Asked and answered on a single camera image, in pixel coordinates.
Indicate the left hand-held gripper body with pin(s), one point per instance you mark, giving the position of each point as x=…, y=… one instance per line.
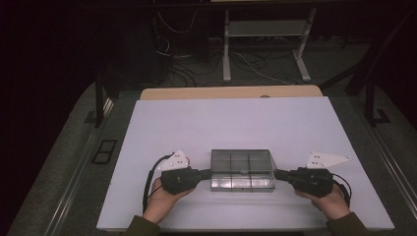
x=178, y=180

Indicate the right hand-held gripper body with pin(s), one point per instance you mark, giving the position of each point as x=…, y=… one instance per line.
x=311, y=182

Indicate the clear grey compartment box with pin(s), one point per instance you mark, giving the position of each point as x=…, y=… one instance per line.
x=242, y=183

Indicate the person's left hand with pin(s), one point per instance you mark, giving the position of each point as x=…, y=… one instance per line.
x=160, y=205

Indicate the person's right hand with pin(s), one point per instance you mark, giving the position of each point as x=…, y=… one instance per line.
x=332, y=205

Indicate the white board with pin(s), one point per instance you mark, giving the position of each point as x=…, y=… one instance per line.
x=262, y=124

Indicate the grey metal stand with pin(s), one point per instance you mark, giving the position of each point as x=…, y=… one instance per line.
x=265, y=29

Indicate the aluminium rail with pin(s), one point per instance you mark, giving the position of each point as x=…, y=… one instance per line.
x=78, y=177
x=393, y=170

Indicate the black stand post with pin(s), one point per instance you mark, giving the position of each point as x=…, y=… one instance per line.
x=370, y=101
x=99, y=101

